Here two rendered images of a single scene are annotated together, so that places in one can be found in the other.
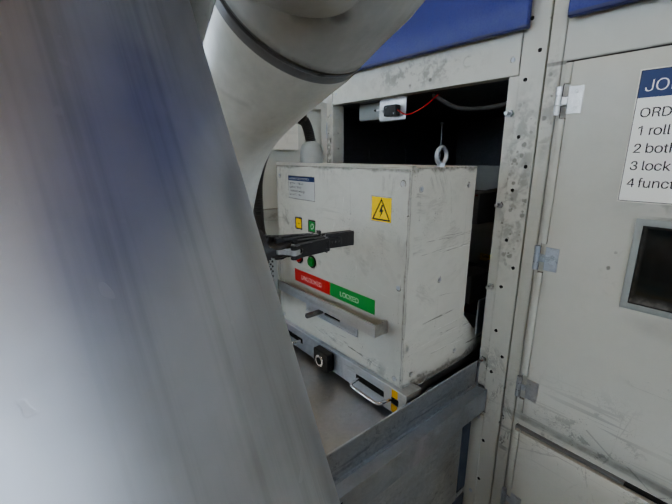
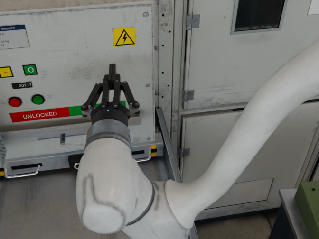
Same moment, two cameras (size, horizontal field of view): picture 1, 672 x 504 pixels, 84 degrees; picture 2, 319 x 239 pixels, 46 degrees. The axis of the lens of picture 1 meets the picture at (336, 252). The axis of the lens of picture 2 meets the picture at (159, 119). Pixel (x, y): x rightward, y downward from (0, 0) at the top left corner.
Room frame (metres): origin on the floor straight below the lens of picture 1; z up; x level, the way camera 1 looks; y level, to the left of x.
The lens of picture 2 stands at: (0.27, 0.59, 1.77)
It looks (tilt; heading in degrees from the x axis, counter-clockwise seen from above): 42 degrees down; 300
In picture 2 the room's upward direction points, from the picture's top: straight up
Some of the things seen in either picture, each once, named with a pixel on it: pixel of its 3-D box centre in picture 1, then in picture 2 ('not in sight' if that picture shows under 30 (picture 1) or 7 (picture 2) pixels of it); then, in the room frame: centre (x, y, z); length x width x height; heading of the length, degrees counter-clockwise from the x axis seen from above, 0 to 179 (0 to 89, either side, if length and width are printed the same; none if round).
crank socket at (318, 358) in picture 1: (322, 358); (79, 162); (0.88, 0.03, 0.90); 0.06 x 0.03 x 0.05; 39
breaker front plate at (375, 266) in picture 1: (328, 264); (65, 94); (0.89, 0.02, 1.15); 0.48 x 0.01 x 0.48; 39
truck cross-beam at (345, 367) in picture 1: (334, 354); (79, 154); (0.90, 0.01, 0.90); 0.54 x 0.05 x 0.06; 39
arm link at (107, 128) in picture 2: not in sight; (108, 142); (0.62, 0.19, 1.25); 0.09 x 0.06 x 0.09; 33
